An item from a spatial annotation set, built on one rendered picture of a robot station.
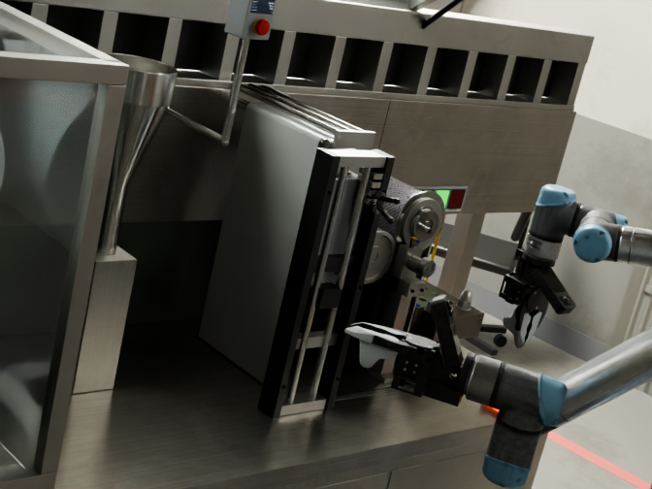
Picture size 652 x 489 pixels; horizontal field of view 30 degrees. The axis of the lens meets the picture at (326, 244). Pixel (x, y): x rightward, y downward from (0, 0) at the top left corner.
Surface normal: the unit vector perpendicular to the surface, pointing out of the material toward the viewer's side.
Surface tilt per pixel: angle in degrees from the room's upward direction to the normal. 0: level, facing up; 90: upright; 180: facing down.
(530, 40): 90
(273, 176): 90
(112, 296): 90
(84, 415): 0
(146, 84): 90
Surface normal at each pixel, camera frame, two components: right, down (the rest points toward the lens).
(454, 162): 0.63, 0.37
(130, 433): 0.22, -0.93
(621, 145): -0.66, 0.08
